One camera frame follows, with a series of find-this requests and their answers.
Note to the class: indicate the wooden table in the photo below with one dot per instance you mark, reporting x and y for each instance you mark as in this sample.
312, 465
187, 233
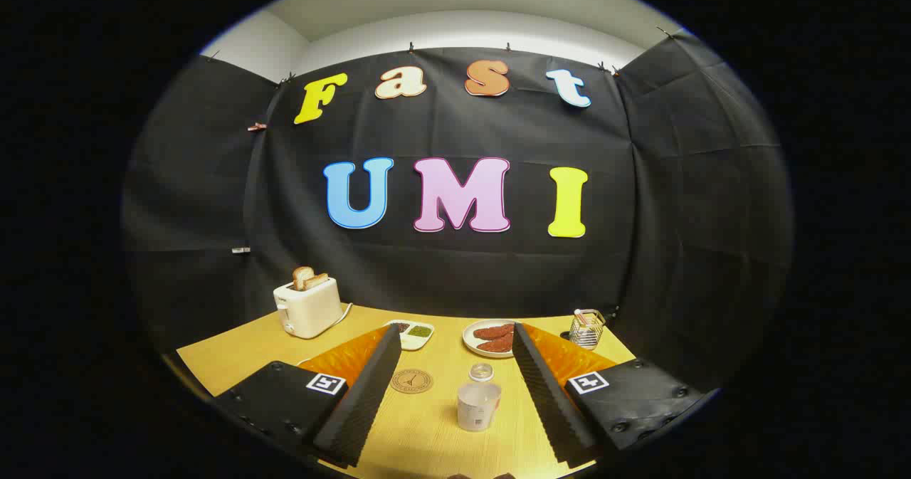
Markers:
434, 429

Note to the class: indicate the black backdrop cloth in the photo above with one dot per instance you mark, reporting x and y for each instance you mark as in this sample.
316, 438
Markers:
462, 280

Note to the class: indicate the brown sausage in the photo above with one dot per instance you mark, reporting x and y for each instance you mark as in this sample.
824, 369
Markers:
498, 344
492, 332

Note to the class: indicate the white round plate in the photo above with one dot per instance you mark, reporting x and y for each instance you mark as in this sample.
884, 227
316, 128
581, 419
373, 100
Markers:
470, 337

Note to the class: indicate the clear juice bottle white label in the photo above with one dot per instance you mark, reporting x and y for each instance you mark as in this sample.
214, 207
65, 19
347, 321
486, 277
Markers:
477, 404

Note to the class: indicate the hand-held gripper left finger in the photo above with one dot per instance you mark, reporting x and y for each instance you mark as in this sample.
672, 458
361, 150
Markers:
359, 408

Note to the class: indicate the white divided condiment dish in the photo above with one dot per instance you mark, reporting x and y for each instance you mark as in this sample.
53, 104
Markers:
418, 334

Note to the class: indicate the white toaster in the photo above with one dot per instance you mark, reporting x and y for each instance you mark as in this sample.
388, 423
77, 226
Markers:
307, 312

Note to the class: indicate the toast slice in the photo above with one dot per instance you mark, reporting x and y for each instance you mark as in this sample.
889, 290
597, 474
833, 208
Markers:
319, 280
302, 276

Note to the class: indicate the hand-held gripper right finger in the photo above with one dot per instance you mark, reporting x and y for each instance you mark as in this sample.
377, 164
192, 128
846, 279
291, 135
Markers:
551, 408

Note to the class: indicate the round cork coaster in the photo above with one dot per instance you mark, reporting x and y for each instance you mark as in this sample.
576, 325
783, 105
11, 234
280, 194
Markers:
411, 381

